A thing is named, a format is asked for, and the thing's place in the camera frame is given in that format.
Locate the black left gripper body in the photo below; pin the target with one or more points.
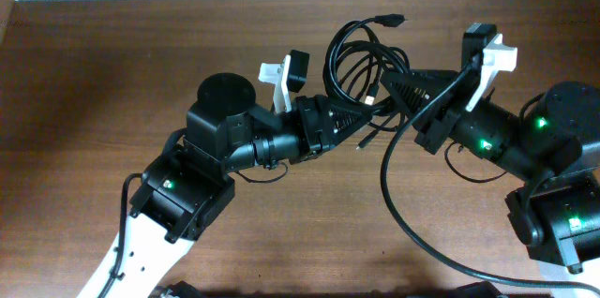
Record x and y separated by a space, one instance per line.
311 141

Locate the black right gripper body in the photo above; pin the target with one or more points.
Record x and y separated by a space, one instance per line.
439 120

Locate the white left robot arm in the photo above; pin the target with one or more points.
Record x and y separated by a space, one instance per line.
189 184

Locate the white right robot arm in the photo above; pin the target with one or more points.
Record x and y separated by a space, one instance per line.
551 145

